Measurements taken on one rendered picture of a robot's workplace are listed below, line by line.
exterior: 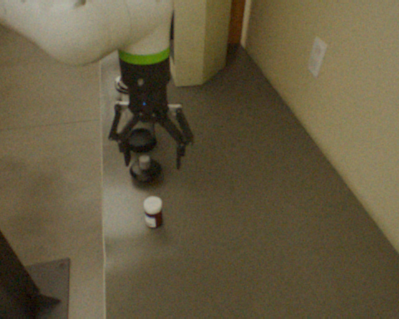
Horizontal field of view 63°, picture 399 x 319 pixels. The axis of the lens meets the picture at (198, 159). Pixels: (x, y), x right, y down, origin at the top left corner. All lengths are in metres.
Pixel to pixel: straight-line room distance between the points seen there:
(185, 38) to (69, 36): 0.86
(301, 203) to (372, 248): 0.20
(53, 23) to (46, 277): 1.62
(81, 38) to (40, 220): 1.81
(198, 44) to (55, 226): 1.38
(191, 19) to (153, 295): 0.92
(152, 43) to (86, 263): 1.53
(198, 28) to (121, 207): 0.71
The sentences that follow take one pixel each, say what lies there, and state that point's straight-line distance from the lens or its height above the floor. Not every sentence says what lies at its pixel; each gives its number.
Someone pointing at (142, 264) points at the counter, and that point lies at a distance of 0.80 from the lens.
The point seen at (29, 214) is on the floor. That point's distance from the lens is 2.26.
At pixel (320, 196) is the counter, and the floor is 0.94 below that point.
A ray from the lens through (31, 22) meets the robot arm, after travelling 0.49.
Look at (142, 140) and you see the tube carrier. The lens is 1.01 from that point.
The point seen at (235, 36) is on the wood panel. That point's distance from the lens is 1.76.
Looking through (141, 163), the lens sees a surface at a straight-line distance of 0.92.
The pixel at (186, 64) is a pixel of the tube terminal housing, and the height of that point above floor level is 1.04.
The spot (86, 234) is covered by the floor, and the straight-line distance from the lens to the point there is 2.05.
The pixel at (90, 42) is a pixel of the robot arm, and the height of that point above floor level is 1.45.
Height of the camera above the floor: 1.63
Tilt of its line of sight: 43 degrees down
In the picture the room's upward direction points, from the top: 3 degrees clockwise
